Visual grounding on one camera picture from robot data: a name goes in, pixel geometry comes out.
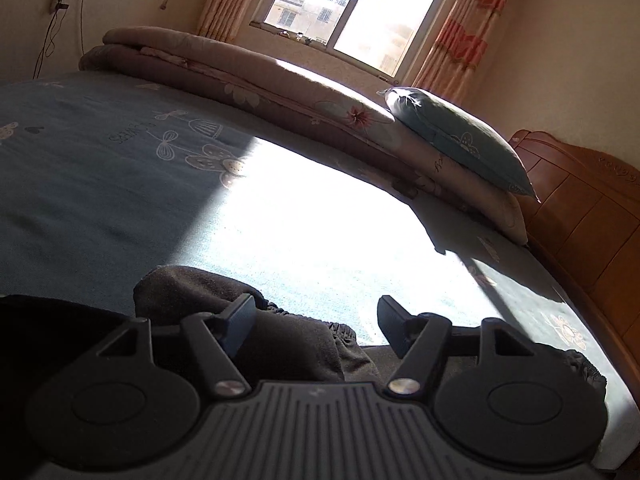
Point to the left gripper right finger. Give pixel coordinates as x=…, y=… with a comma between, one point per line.
x=400, y=328

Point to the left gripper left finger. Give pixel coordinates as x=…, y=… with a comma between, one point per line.
x=236, y=322

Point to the beige floral pillow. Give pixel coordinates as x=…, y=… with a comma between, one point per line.
x=498, y=206

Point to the blue floral bed sheet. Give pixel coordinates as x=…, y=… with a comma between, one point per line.
x=105, y=177

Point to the blue floral pillow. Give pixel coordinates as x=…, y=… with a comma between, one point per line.
x=461, y=136

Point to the wooden headboard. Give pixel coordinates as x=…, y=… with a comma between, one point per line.
x=583, y=224

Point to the pink floral quilt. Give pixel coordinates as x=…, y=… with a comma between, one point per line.
x=285, y=94

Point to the window with white frame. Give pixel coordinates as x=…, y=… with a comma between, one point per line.
x=378, y=36

